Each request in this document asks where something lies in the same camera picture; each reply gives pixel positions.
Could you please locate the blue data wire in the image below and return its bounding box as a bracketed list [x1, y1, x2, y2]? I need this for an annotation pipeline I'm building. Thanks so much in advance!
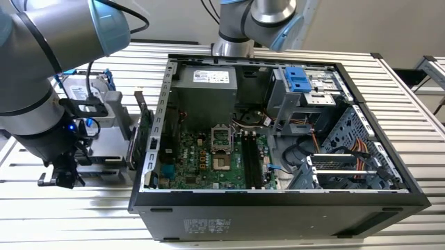
[263, 163, 295, 174]

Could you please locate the grey power supply unit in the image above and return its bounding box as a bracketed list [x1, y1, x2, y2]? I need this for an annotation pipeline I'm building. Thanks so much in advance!
[172, 65, 239, 132]

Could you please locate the green graphics card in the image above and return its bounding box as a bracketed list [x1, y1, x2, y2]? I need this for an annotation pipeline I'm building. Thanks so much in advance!
[125, 90, 156, 171]

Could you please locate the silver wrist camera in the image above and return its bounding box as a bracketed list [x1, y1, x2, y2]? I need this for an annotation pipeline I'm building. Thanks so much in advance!
[73, 117, 101, 139]

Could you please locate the power supply wire bundle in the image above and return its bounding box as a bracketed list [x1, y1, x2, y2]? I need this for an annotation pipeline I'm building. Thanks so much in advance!
[231, 114, 277, 130]

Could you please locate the silver socket cover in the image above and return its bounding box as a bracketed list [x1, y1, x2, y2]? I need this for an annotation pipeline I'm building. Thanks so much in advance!
[209, 124, 233, 154]

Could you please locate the perforated metal disk bay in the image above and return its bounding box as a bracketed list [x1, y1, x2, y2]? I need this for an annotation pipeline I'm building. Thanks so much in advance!
[287, 104, 400, 191]

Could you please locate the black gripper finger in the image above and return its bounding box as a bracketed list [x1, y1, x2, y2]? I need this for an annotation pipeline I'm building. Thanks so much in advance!
[37, 166, 76, 190]
[68, 154, 86, 188]

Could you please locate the black RAM slot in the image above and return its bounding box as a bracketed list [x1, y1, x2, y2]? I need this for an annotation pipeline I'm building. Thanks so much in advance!
[244, 131, 256, 190]
[241, 131, 252, 190]
[248, 131, 260, 190]
[252, 131, 264, 190]

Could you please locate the orange yellow wire bundle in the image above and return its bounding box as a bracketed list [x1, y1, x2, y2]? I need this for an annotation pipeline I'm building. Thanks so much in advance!
[348, 137, 382, 183]

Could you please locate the grey parts rack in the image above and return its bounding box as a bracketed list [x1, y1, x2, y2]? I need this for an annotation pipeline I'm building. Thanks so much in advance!
[44, 90, 141, 187]

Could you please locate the thin metal locking lever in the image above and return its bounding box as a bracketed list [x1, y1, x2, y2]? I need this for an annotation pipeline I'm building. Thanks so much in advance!
[228, 126, 237, 153]

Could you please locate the black wire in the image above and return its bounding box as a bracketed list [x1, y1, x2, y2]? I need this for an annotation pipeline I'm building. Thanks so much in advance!
[281, 137, 315, 174]

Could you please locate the hard disk in blue carrier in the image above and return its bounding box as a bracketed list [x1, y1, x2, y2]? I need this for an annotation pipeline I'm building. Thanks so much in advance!
[54, 68, 116, 123]

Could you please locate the black PC case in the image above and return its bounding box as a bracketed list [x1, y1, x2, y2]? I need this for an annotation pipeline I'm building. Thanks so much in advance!
[126, 53, 431, 242]

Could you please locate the blue plastic drive latch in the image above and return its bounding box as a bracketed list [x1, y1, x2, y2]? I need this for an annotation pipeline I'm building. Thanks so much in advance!
[283, 66, 312, 93]

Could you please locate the black round case speaker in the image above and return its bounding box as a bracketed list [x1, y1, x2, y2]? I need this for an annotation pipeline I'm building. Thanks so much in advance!
[241, 110, 264, 124]

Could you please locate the green motherboard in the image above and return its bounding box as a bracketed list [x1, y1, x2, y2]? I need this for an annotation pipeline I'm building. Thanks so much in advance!
[157, 127, 279, 190]

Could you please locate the grey metal disk bay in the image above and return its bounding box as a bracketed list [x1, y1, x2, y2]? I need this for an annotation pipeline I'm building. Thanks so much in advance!
[265, 65, 352, 136]

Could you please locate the aluminium side table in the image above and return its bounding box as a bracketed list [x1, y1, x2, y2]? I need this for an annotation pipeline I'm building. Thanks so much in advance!
[411, 54, 445, 96]

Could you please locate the CPU socket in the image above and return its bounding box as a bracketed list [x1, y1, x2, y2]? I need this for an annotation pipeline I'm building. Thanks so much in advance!
[212, 154, 232, 171]

